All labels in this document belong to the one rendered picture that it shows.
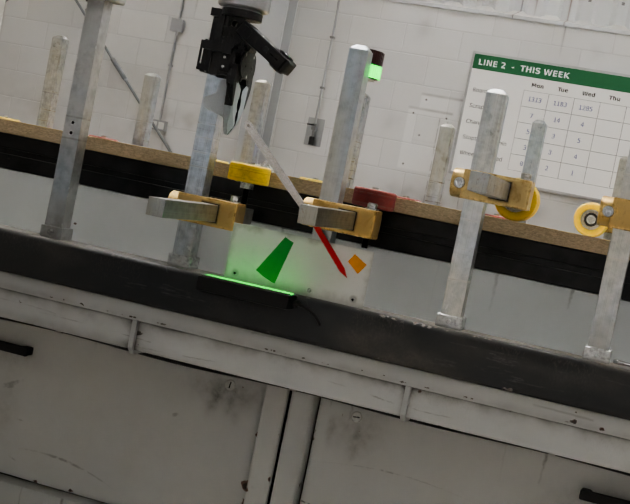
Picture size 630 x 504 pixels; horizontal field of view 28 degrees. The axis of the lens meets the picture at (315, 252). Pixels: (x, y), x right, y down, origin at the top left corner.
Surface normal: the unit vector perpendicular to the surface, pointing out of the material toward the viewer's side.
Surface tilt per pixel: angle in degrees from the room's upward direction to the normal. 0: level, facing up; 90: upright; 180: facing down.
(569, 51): 90
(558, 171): 90
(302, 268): 90
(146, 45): 90
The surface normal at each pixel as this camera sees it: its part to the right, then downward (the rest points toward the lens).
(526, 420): -0.27, 0.00
